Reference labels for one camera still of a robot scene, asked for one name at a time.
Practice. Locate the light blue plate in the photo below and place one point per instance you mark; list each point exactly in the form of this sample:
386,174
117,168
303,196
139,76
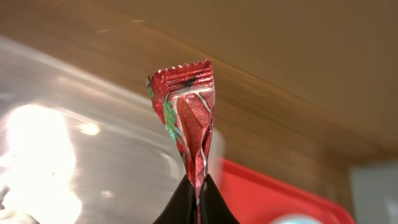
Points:
295,218

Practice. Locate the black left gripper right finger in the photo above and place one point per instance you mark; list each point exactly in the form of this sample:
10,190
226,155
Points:
213,208

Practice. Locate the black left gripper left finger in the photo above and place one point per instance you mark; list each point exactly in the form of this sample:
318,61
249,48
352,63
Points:
181,207

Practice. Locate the clear plastic bin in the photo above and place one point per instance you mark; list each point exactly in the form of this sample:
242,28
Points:
75,149

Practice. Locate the red serving tray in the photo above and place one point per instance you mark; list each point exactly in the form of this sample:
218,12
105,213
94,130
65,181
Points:
256,198

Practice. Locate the red candy wrapper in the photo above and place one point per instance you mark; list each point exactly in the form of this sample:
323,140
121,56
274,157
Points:
184,97

